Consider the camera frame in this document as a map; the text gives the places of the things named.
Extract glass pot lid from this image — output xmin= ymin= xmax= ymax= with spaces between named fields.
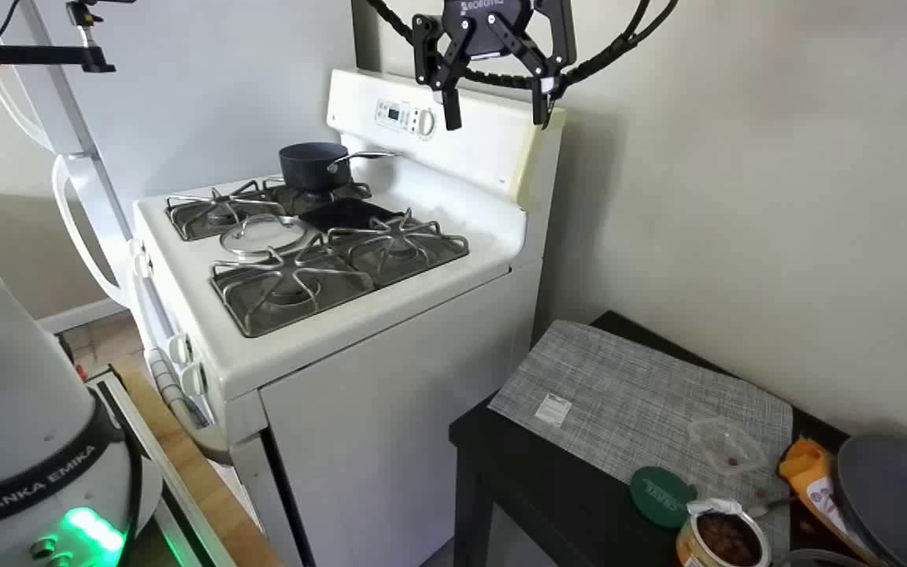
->
xmin=219 ymin=215 xmax=316 ymax=261

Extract stove control panel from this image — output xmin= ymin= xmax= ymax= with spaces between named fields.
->
xmin=372 ymin=95 xmax=442 ymax=143

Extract black mount bar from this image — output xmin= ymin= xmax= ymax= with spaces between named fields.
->
xmin=0 ymin=42 xmax=119 ymax=75

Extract black side table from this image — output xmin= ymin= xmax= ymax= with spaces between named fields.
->
xmin=452 ymin=310 xmax=858 ymax=567

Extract wooden base board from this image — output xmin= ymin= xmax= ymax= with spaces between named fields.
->
xmin=103 ymin=359 xmax=281 ymax=567

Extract white oven door handle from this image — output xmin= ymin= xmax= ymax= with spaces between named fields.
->
xmin=51 ymin=156 xmax=136 ymax=313

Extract green round jar lid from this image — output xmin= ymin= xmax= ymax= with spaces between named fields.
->
xmin=626 ymin=464 xmax=701 ymax=534

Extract grey woven placemat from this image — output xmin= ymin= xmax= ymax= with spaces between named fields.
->
xmin=487 ymin=318 xmax=798 ymax=531

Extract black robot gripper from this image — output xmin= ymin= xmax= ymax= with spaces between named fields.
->
xmin=410 ymin=0 xmax=575 ymax=135

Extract open coffee can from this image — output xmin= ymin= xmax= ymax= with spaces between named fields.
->
xmin=676 ymin=496 xmax=776 ymax=567

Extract black cast iron stove grate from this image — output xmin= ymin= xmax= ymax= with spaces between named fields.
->
xmin=163 ymin=176 xmax=372 ymax=247
xmin=207 ymin=208 xmax=473 ymax=341

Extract aluminium frame rails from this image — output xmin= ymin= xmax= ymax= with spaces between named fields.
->
xmin=88 ymin=366 xmax=237 ymax=567

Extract grey plate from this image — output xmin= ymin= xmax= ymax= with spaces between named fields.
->
xmin=831 ymin=432 xmax=907 ymax=567

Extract orange snack packet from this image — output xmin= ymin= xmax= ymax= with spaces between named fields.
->
xmin=778 ymin=435 xmax=877 ymax=563

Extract dark blue saucepan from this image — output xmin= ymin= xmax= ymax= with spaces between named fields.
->
xmin=279 ymin=139 xmax=394 ymax=198

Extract white gas stove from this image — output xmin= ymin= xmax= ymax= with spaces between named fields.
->
xmin=51 ymin=66 xmax=567 ymax=567

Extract white stove knob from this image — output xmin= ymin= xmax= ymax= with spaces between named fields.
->
xmin=184 ymin=359 xmax=220 ymax=423
xmin=162 ymin=330 xmax=201 ymax=372

